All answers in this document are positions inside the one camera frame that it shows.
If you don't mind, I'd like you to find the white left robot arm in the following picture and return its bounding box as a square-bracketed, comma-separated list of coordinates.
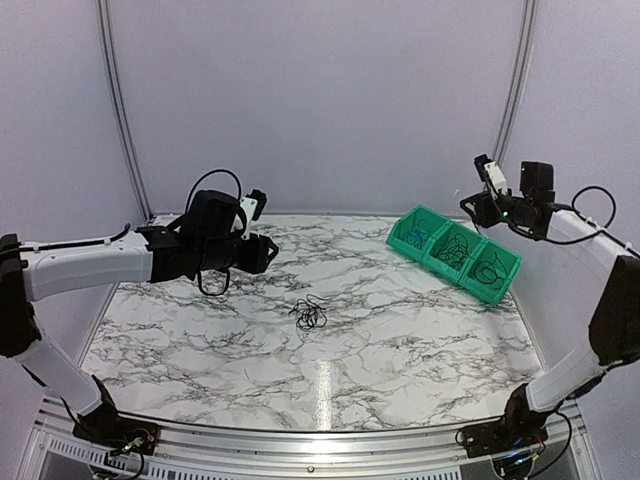
[1, 190, 279, 450]

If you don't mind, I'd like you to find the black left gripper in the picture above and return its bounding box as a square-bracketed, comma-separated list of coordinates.
[198, 233, 279, 275]

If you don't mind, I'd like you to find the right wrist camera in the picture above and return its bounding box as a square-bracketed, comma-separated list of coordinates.
[474, 154, 510, 198]

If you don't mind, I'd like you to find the green plastic bin right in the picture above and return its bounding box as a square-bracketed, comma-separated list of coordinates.
[459, 240, 522, 306]

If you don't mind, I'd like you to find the black tangled cable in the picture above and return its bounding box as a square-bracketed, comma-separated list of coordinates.
[288, 294, 329, 332]

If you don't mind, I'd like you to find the green plastic bin left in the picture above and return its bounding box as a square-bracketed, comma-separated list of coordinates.
[386, 205, 451, 262]

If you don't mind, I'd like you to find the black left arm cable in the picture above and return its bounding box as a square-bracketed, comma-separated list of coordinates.
[14, 168, 246, 297]

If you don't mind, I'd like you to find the aluminium corner post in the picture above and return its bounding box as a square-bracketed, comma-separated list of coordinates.
[96, 0, 154, 222]
[492, 0, 539, 166]

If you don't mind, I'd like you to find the thin black long cable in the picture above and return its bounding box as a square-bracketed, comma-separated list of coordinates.
[435, 227, 474, 274]

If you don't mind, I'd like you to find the aluminium right corner post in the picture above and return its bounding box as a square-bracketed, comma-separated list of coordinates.
[492, 0, 539, 166]

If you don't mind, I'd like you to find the green plastic bin middle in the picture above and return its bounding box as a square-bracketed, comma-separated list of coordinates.
[421, 221, 487, 283]

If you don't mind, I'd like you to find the aluminium left corner post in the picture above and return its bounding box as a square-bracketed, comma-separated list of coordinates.
[96, 0, 154, 222]

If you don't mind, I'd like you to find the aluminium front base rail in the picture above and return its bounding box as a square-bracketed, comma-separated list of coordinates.
[16, 396, 603, 479]

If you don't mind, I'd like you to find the thick black cable bin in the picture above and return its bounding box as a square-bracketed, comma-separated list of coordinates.
[472, 249, 510, 291]

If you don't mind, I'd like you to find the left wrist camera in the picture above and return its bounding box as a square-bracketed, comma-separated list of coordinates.
[231, 189, 267, 240]

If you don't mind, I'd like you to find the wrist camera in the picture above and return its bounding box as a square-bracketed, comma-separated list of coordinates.
[474, 154, 510, 198]
[231, 189, 267, 240]

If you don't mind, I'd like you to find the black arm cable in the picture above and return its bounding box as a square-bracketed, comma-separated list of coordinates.
[504, 185, 621, 471]
[14, 168, 246, 297]

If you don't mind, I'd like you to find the blue cable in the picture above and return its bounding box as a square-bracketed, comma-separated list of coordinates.
[403, 217, 434, 251]

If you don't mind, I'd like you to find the green plastic bin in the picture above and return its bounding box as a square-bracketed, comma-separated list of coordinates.
[459, 240, 522, 306]
[386, 205, 451, 262]
[421, 221, 487, 283]

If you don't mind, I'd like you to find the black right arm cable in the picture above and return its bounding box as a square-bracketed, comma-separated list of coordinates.
[504, 185, 621, 471]

